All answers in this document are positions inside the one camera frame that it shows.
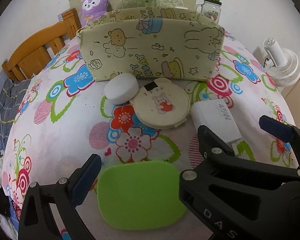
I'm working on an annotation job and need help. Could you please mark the black cloth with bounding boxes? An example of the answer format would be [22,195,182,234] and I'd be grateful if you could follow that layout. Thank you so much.
[0,184,18,220]

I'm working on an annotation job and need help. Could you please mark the grey plaid quilt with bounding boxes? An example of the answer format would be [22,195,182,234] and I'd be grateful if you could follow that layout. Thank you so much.
[0,79,32,153]

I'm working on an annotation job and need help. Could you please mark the glass jar with green lid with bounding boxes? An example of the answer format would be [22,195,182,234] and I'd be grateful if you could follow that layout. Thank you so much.
[195,0,222,24]

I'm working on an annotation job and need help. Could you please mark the green rounded case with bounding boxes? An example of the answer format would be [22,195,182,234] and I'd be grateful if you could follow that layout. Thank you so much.
[97,160,187,231]

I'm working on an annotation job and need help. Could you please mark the white standing fan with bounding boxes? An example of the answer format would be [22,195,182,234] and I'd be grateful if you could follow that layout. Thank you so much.
[261,37,300,88]

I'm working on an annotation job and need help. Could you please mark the white round jar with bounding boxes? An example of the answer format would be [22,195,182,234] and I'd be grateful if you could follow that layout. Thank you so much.
[104,72,138,105]

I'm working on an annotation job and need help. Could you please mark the purple plush rabbit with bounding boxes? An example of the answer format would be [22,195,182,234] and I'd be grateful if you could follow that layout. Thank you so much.
[80,0,108,27]

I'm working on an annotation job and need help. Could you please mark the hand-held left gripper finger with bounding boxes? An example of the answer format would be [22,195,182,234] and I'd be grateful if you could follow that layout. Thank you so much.
[18,153,102,240]

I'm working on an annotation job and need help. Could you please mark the yellow cartoon-print storage box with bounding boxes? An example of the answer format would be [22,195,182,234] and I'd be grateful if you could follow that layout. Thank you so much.
[76,7,225,82]

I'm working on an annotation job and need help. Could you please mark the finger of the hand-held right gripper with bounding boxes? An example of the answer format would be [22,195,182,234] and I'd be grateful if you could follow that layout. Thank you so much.
[179,124,300,200]
[259,115,300,178]

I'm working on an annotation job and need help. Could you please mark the beige round compact case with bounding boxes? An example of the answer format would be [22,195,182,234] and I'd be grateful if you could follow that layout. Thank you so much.
[129,78,191,129]

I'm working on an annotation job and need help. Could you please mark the wooden bed headboard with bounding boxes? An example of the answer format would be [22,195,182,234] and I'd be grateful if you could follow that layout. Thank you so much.
[1,8,82,82]

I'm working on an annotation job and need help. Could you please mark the large white charger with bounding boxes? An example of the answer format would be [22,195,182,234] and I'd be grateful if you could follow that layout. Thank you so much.
[191,99,242,144]

